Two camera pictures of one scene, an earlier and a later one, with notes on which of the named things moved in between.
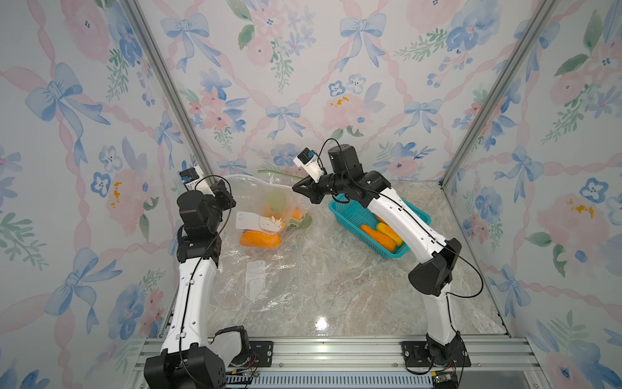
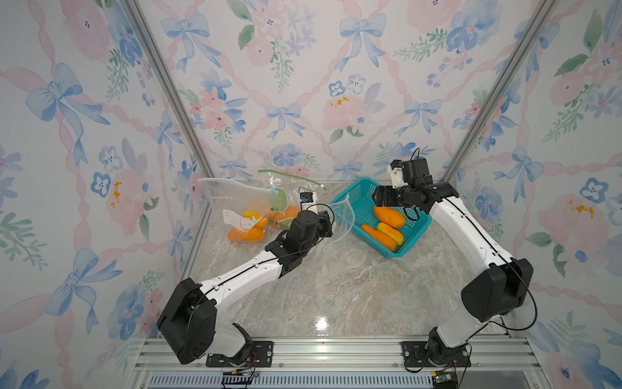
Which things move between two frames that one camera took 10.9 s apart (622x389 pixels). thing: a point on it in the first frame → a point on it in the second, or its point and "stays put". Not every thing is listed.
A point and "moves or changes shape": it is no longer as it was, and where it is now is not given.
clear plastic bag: x=262 y=215 moves or changes shape
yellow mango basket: x=386 y=230 stays put
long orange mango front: x=381 y=238 stays put
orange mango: x=261 y=240 moves or changes shape
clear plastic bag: x=269 y=284 → x=342 y=227
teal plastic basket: x=351 y=214 stays put
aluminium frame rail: x=302 y=363 stays put
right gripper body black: x=325 y=186 → x=394 y=197
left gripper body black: x=224 y=201 → x=322 y=228
